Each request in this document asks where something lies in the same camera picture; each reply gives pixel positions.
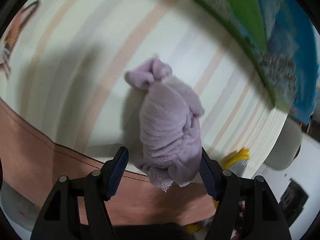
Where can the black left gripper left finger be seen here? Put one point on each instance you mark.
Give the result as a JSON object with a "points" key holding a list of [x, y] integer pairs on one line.
{"points": [[75, 208]]}

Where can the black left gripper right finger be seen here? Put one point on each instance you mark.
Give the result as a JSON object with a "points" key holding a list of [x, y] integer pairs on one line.
{"points": [[247, 207]]}

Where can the striped cat table mat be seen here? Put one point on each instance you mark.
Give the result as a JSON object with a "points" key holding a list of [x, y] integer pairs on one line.
{"points": [[66, 107]]}

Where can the brown cardboard box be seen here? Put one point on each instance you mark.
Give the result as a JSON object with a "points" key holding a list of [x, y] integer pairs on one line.
{"points": [[278, 37]]}

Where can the purple fluffy cloth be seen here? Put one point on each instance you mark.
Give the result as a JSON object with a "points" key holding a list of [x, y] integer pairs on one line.
{"points": [[169, 120]]}

